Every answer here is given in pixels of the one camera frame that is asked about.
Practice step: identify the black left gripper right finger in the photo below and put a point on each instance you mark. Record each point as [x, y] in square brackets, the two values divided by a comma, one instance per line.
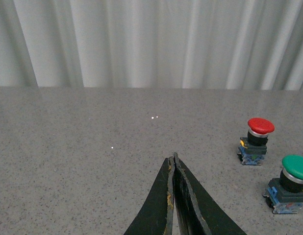
[197, 212]

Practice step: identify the white pleated curtain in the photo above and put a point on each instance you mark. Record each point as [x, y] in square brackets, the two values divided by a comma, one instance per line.
[211, 44]

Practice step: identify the green push button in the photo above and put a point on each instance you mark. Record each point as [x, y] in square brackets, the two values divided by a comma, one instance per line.
[284, 195]

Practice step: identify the red push button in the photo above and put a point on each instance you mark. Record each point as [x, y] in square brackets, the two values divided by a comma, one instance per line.
[253, 148]

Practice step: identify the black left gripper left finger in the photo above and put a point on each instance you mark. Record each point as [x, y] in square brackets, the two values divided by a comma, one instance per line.
[156, 215]

